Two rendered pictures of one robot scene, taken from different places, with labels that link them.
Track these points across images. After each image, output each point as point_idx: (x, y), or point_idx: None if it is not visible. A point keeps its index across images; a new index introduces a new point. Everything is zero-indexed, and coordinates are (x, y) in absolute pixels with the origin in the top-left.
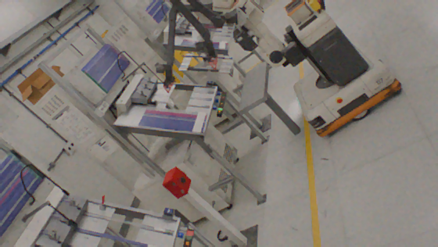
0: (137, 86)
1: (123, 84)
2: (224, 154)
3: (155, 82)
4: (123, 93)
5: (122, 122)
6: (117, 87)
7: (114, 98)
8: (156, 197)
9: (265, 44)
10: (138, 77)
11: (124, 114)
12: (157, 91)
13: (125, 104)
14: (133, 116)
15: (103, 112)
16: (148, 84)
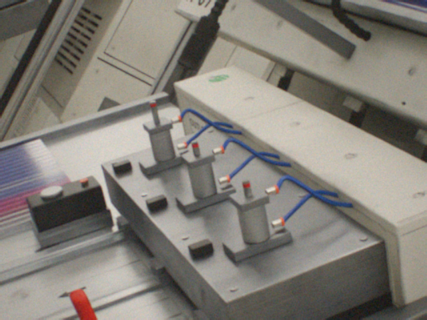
0: (273, 155)
1: (322, 64)
2: None
3: (195, 265)
4: (276, 95)
5: (139, 120)
6: (296, 31)
7: (238, 38)
8: None
9: None
10: (387, 183)
11: (177, 136)
12: (158, 317)
13: (176, 90)
14: (120, 153)
15: (182, 5)
16: (231, 229)
